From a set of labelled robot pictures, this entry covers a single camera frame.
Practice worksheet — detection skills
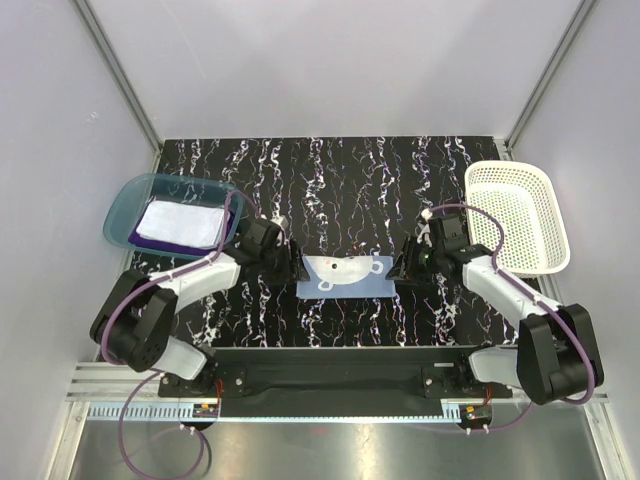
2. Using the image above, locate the right connector board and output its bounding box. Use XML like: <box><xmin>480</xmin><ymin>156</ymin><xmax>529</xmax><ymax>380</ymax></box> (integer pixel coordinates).
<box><xmin>461</xmin><ymin>403</ymin><xmax>493</xmax><ymax>424</ymax></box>

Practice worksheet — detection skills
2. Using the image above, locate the blue-edged white towel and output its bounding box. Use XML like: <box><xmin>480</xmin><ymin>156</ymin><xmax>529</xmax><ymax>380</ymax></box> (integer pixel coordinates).
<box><xmin>296</xmin><ymin>255</ymin><xmax>396</xmax><ymax>300</ymax></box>

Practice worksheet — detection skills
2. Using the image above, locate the left aluminium corner post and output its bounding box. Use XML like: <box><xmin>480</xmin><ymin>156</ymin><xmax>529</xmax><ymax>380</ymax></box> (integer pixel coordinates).
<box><xmin>71</xmin><ymin>0</ymin><xmax>163</xmax><ymax>152</ymax></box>

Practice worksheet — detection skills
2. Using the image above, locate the purple cable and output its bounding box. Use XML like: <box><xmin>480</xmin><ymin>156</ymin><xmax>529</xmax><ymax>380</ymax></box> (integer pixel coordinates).
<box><xmin>412</xmin><ymin>202</ymin><xmax>599</xmax><ymax>435</ymax></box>
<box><xmin>99</xmin><ymin>189</ymin><xmax>261</xmax><ymax>479</ymax></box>

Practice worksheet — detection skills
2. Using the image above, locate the connector board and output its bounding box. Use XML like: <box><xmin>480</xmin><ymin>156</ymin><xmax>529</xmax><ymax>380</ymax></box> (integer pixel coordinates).
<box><xmin>193</xmin><ymin>402</ymin><xmax>220</xmax><ymax>418</ymax></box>
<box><xmin>461</xmin><ymin>403</ymin><xmax>493</xmax><ymax>424</ymax></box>

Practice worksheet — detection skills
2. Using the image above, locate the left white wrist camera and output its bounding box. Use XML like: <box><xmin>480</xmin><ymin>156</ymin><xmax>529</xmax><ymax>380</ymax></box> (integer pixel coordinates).
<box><xmin>271</xmin><ymin>215</ymin><xmax>289</xmax><ymax>234</ymax></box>

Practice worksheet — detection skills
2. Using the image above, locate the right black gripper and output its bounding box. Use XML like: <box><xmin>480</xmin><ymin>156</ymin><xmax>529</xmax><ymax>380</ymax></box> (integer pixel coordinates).
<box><xmin>384</xmin><ymin>236</ymin><xmax>444</xmax><ymax>287</ymax></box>

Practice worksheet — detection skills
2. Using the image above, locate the left connector board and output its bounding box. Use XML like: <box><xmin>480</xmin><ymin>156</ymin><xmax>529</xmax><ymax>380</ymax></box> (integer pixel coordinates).
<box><xmin>193</xmin><ymin>402</ymin><xmax>220</xmax><ymax>418</ymax></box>

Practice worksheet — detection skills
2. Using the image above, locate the right aluminium corner post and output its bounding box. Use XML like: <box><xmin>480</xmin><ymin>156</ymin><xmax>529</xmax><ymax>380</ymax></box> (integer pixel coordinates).
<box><xmin>504</xmin><ymin>0</ymin><xmax>599</xmax><ymax>153</ymax></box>

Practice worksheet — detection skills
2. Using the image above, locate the aluminium corner post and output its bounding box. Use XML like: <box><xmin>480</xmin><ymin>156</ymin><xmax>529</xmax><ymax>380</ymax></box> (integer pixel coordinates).
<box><xmin>504</xmin><ymin>0</ymin><xmax>599</xmax><ymax>153</ymax></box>
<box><xmin>71</xmin><ymin>0</ymin><xmax>163</xmax><ymax>152</ymax></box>

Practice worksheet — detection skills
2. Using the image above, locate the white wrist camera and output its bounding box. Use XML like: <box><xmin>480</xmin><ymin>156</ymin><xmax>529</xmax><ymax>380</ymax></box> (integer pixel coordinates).
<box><xmin>271</xmin><ymin>215</ymin><xmax>289</xmax><ymax>234</ymax></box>
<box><xmin>417</xmin><ymin>208</ymin><xmax>433</xmax><ymax>247</ymax></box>

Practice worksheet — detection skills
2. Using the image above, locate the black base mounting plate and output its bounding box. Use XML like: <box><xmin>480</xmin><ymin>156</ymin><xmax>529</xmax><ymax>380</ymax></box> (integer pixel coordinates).
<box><xmin>158</xmin><ymin>347</ymin><xmax>512</xmax><ymax>420</ymax></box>

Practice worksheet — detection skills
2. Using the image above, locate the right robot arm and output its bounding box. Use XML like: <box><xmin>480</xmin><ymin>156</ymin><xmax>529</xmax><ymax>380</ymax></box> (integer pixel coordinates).
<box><xmin>386</xmin><ymin>204</ymin><xmax>604</xmax><ymax>405</ymax></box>

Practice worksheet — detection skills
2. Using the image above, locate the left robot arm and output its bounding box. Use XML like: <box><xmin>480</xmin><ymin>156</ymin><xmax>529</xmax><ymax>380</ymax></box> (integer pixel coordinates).
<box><xmin>90</xmin><ymin>216</ymin><xmax>310</xmax><ymax>396</ymax></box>

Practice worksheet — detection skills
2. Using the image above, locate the light blue towel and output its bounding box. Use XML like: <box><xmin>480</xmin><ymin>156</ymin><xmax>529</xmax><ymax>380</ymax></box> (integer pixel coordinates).
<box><xmin>135</xmin><ymin>200</ymin><xmax>227</xmax><ymax>250</ymax></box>

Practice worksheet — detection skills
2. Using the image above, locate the white plastic basket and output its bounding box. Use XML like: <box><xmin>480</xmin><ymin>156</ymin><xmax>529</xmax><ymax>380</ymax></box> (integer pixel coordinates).
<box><xmin>464</xmin><ymin>160</ymin><xmax>571</xmax><ymax>278</ymax></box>

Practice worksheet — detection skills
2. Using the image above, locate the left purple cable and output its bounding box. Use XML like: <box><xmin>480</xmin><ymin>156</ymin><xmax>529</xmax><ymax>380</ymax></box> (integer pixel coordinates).
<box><xmin>99</xmin><ymin>189</ymin><xmax>261</xmax><ymax>479</ymax></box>

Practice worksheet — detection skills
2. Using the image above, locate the aluminium rail frame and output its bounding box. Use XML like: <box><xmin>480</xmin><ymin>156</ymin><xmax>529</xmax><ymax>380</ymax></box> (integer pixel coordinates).
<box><xmin>47</xmin><ymin>351</ymin><xmax>635</xmax><ymax>479</ymax></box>

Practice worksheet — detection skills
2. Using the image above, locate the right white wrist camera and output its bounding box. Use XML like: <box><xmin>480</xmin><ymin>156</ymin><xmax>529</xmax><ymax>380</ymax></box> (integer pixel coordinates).
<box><xmin>417</xmin><ymin>208</ymin><xmax>433</xmax><ymax>247</ymax></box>

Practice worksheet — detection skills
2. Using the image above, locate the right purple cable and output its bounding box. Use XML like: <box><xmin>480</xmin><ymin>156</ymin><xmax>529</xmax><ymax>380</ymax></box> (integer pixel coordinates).
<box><xmin>412</xmin><ymin>202</ymin><xmax>599</xmax><ymax>435</ymax></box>

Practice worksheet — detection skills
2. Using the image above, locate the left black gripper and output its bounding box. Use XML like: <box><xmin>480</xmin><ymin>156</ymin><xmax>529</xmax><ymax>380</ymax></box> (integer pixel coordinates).
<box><xmin>259</xmin><ymin>239</ymin><xmax>309</xmax><ymax>286</ymax></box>

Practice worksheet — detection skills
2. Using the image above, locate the teal translucent tray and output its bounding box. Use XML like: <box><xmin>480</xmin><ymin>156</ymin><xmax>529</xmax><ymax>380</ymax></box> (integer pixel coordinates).
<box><xmin>103</xmin><ymin>174</ymin><xmax>235</xmax><ymax>260</ymax></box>

